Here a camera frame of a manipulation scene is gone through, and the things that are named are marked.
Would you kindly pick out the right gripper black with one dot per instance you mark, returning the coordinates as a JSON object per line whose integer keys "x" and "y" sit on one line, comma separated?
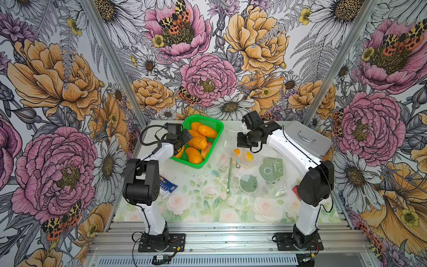
{"x": 241, "y": 142}

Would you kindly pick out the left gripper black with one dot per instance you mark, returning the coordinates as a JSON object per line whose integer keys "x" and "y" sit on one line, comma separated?
{"x": 185, "y": 139}

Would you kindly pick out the yellow mango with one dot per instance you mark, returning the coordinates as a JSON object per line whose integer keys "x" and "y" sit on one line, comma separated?
{"x": 249, "y": 157}

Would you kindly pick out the clear zip-top bag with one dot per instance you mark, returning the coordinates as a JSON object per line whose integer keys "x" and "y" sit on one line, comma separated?
{"x": 264, "y": 177}

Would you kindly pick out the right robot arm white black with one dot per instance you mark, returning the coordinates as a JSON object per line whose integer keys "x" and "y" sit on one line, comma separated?
{"x": 317, "y": 179}

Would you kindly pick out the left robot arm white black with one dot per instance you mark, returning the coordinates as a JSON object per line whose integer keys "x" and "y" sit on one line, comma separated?
{"x": 141, "y": 186}

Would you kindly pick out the orange mango middle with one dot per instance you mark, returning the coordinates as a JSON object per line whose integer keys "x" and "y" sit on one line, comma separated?
{"x": 198, "y": 143}

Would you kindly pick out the orange mango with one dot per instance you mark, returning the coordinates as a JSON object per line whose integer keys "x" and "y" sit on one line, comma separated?
{"x": 198, "y": 143}
{"x": 194, "y": 155}
{"x": 207, "y": 131}

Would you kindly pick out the orange mango top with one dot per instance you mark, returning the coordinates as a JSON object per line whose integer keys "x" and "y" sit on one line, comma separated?
{"x": 207, "y": 131}

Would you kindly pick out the orange mango bottom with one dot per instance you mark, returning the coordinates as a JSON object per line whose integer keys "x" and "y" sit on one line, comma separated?
{"x": 194, "y": 155}

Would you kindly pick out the green plastic basket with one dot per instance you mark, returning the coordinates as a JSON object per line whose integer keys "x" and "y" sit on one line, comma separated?
{"x": 192, "y": 123}

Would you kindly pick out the blue white small packet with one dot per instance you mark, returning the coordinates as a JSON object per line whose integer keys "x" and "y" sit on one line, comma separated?
{"x": 166, "y": 185}

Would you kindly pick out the silver metal case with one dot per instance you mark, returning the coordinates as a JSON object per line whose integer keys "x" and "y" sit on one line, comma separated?
{"x": 313, "y": 142}

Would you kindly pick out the red small packet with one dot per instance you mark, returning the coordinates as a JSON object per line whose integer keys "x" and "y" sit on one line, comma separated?
{"x": 295, "y": 191}

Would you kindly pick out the small green circuit board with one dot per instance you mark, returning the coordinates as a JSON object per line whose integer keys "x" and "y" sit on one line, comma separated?
{"x": 160, "y": 259}

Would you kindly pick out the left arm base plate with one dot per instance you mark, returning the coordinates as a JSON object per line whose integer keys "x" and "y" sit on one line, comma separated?
{"x": 163, "y": 244}

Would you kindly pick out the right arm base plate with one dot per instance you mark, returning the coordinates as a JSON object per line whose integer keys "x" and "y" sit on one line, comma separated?
{"x": 298, "y": 242}

